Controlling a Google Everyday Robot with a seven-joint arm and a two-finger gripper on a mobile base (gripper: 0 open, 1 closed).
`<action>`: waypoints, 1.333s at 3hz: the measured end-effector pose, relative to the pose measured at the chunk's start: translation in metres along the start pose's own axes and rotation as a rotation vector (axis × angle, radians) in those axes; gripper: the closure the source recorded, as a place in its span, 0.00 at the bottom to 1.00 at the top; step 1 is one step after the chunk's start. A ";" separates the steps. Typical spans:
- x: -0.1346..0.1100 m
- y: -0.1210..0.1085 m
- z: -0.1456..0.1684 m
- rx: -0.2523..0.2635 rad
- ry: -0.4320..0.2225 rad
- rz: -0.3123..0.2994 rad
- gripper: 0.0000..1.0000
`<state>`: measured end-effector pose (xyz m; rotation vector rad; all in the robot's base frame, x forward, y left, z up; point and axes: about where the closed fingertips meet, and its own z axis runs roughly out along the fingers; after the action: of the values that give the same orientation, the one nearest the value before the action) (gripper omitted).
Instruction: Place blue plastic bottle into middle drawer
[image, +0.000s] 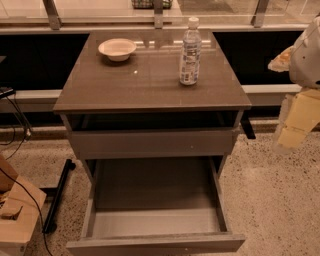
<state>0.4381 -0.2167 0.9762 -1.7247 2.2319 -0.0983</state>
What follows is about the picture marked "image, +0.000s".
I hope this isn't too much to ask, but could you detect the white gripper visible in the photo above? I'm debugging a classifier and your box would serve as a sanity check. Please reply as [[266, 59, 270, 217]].
[[268, 46, 320, 154]]

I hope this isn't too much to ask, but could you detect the clear plastic water bottle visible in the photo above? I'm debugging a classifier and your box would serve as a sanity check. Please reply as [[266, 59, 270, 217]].
[[179, 17, 202, 86]]

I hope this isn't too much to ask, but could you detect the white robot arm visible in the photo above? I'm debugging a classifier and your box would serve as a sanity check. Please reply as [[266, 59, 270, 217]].
[[268, 15, 320, 154]]

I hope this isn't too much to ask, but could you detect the grey drawer cabinet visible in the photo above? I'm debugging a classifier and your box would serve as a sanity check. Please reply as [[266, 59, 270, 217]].
[[53, 29, 253, 256]]

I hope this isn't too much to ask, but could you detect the open grey middle drawer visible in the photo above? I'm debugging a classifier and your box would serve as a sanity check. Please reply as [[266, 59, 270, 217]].
[[67, 157, 245, 256]]

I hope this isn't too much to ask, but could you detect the closed grey top drawer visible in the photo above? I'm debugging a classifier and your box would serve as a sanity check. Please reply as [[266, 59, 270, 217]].
[[69, 129, 239, 160]]

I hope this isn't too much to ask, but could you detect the black bar behind cabinet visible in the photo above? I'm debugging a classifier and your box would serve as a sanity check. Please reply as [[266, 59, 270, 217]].
[[240, 111, 256, 139]]

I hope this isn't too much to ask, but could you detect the white paper bowl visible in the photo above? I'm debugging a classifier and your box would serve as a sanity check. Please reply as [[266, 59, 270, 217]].
[[98, 38, 137, 62]]

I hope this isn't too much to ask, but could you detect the black metal floor bar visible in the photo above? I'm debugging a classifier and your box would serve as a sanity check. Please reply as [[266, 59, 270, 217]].
[[42, 159, 76, 234]]

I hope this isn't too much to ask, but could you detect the cardboard box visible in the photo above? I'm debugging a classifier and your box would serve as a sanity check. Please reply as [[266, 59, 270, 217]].
[[0, 156, 46, 256]]

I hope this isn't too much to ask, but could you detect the metal window rail frame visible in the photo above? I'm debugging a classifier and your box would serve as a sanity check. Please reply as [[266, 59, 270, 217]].
[[0, 0, 320, 33]]

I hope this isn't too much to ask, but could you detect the black cable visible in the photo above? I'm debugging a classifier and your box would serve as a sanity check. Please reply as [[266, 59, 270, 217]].
[[0, 89, 54, 256]]

